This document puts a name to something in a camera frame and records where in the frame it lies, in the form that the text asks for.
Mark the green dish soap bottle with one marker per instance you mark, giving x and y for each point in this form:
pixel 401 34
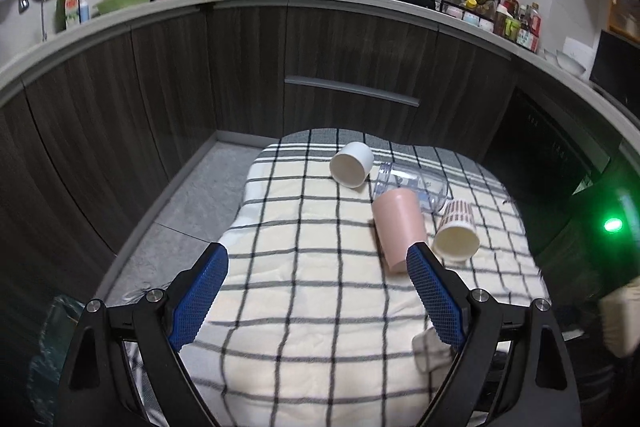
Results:
pixel 72 9

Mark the clear plastic cup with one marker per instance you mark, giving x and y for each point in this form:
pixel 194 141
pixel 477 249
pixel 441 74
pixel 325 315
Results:
pixel 415 187

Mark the striped paper cup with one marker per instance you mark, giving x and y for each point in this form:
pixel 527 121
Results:
pixel 457 217

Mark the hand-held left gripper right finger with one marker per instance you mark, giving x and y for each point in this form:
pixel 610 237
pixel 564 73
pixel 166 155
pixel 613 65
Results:
pixel 437 302

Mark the small white mug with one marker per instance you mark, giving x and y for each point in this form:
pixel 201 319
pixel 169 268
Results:
pixel 425 349

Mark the group of sauce bottles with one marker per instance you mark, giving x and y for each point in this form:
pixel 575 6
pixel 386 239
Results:
pixel 522 24

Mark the black dishwasher front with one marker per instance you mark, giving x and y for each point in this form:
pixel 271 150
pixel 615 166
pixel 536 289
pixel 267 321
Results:
pixel 545 157

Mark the black countertop appliance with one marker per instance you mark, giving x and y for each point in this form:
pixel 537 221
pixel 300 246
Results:
pixel 617 67

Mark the white cup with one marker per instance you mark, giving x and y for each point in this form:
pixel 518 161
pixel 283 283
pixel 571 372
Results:
pixel 357 157

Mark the pink cup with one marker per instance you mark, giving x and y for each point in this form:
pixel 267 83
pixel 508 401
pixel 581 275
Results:
pixel 397 227

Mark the black checked white cloth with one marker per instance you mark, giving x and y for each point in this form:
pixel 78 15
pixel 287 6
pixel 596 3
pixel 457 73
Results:
pixel 300 232

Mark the white blue bottle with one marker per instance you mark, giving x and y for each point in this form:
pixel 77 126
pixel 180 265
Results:
pixel 85 11

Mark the pale cloth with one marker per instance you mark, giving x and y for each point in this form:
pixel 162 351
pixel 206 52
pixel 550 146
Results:
pixel 622 317

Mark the dark wood kitchen cabinet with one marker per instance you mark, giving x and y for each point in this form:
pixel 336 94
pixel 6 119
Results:
pixel 150 97

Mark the teal plastic bag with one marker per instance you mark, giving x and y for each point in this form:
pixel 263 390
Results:
pixel 50 352

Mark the stack of white bowls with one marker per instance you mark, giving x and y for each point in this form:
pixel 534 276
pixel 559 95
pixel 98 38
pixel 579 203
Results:
pixel 567 59

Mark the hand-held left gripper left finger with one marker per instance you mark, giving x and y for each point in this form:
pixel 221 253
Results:
pixel 197 302

